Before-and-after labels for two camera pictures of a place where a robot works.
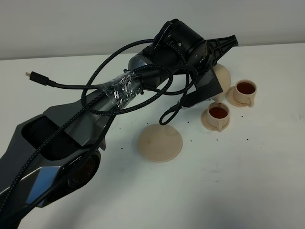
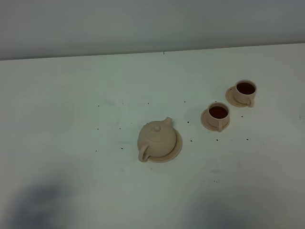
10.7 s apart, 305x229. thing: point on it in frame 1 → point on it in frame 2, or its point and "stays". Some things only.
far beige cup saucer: [229, 97] stays
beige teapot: [224, 78] → [156, 139]
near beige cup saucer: [204, 120] stays
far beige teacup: [245, 91] stays
